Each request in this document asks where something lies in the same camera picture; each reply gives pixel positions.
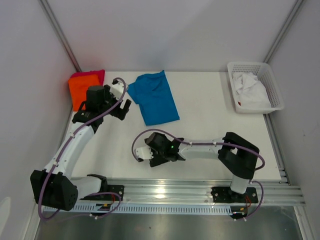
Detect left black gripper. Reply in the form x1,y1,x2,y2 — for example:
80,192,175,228
99,85,131,121

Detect blue t shirt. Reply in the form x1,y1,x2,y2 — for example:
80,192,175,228
127,71,180,126

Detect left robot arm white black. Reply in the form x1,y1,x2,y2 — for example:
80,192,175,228
30,78,131,211

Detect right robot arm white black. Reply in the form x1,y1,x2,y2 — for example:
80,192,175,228
144,132,260,202

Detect folded pink t shirt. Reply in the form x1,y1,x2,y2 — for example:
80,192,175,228
71,69,106,85

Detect folded orange t shirt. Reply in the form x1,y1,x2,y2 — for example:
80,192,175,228
68,74,100,112

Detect white t shirt in basket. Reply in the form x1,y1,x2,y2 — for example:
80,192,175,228
232,72,272,109

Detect white plastic basket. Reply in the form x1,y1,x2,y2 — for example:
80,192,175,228
227,61,285,114

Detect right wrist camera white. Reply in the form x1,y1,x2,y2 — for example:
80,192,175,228
133,146,153,162

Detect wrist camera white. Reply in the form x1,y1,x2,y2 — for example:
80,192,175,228
110,77,128,100
133,146,153,162

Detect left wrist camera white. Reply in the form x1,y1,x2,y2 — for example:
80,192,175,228
110,77,128,100

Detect aluminium mounting rail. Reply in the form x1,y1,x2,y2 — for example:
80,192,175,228
33,178,306,206

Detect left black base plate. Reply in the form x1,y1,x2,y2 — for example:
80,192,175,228
81,184,125,202

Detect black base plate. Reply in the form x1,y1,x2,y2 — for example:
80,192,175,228
81,184,125,202
211,186,259,204

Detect white slotted cable duct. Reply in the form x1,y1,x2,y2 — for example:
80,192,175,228
43,202,233,215

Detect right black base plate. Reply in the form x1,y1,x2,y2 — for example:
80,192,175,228
211,186,259,204

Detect left aluminium corner post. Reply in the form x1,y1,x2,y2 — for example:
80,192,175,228
38,0,82,72

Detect aluminium corner post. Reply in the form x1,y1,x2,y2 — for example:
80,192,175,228
38,0,82,72
263,0,307,64

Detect right aluminium corner post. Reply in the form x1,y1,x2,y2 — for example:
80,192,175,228
263,0,307,64

